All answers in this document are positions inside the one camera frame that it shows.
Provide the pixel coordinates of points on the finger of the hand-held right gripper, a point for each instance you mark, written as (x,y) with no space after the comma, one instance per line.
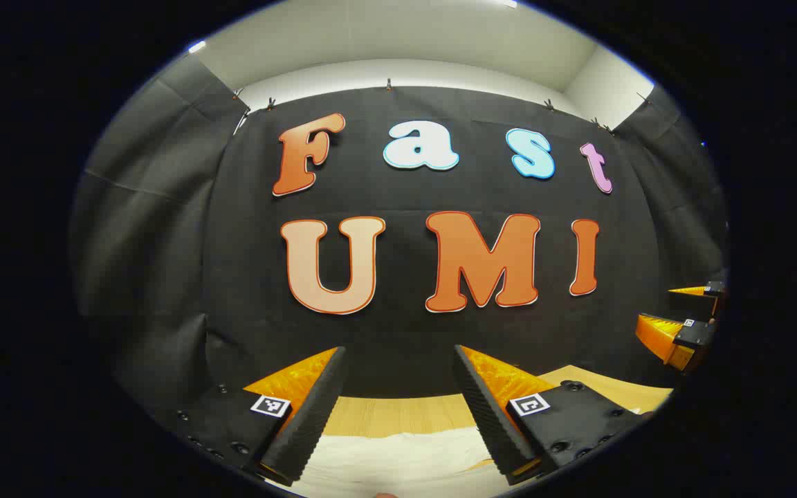
(668,342)
(699,290)

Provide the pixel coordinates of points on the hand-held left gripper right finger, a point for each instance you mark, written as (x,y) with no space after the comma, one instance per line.
(488,415)

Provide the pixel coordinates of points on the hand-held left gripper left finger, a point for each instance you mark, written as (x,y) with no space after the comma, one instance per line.
(308,422)

